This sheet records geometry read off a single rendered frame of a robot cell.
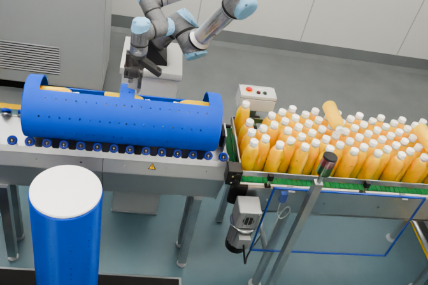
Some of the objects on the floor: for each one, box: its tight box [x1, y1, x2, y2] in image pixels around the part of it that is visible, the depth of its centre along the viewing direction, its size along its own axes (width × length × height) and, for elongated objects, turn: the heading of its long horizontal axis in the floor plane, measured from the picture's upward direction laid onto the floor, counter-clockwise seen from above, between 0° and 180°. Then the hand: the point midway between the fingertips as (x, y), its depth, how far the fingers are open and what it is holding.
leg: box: [176, 197, 202, 268], centre depth 272 cm, size 6×6×63 cm
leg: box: [0, 184, 18, 261], centre depth 254 cm, size 6×6×63 cm
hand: (139, 90), depth 213 cm, fingers closed
